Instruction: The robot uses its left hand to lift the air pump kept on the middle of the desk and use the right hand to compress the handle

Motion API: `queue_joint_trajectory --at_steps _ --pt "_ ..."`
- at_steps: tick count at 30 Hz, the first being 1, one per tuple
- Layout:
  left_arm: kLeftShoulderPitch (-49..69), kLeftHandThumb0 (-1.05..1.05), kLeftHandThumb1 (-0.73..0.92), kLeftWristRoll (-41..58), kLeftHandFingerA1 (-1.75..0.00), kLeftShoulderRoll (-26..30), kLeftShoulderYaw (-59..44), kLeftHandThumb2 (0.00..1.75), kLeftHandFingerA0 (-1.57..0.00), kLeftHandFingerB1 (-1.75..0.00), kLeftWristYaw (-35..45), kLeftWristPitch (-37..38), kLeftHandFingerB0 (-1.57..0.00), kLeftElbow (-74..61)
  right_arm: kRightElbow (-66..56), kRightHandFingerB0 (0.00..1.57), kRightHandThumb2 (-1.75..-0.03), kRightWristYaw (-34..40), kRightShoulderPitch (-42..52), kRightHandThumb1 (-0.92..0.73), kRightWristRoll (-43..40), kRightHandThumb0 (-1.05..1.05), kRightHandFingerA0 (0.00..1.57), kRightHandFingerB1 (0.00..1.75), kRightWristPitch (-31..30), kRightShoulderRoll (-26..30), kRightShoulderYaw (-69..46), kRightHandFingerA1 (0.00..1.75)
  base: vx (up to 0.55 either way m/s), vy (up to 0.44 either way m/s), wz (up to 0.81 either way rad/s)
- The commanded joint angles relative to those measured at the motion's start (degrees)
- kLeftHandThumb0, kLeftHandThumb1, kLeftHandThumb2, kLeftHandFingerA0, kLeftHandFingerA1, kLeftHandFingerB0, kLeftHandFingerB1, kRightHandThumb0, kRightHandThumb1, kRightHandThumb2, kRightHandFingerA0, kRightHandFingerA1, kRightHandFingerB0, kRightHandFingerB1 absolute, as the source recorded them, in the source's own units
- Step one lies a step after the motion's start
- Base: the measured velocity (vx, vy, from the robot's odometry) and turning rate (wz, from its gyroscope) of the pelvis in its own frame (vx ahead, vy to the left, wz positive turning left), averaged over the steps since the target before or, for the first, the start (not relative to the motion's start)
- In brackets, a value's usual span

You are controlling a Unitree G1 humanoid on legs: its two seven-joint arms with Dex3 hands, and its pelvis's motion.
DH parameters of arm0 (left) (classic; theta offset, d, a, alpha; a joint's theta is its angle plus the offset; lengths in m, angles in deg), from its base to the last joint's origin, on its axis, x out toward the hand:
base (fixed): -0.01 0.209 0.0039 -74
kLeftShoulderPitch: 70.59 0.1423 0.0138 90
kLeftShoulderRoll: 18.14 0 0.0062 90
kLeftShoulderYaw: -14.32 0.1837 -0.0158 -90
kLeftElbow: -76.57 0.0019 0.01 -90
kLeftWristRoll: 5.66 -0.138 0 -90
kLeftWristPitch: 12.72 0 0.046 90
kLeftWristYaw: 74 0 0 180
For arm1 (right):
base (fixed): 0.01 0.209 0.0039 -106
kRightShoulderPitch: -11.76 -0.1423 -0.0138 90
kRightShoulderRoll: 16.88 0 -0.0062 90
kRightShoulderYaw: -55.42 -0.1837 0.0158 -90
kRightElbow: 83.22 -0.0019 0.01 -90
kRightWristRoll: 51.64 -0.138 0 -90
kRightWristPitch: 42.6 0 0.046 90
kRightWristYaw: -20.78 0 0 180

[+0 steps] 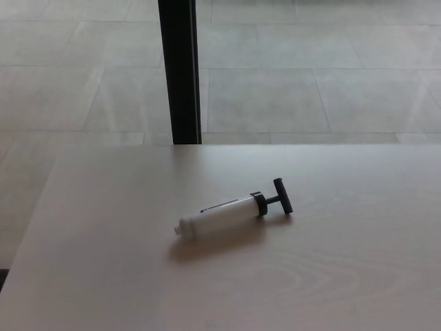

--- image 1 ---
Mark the black vertical frame post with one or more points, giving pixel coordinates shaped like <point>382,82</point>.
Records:
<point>179,69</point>

